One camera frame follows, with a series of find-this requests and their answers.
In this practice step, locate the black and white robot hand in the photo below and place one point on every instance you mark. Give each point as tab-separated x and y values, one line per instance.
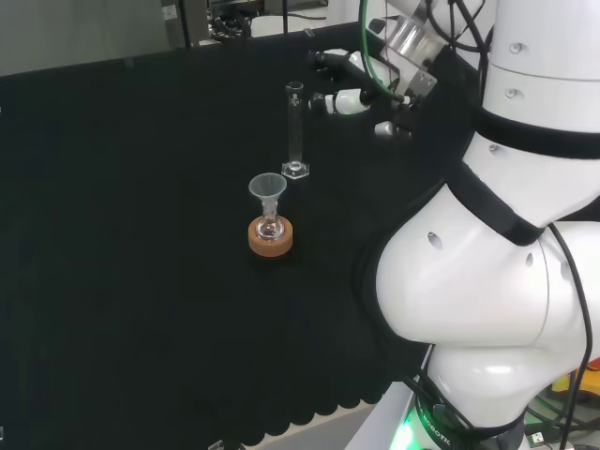
347	100

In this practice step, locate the clear glass graduated cylinder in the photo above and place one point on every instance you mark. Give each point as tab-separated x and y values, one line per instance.
295	131

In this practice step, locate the clear plastic funnel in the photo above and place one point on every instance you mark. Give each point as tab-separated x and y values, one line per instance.
267	187

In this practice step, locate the clear round-bottom flask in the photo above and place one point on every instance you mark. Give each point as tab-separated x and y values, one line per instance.
270	227

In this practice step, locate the grey cabinet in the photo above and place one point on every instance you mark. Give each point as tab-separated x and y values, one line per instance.
183	21

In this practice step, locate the black table cloth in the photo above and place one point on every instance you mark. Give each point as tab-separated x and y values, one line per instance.
140	234

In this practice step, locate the yellow stop button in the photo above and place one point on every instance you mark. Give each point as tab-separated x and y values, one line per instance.
562	386

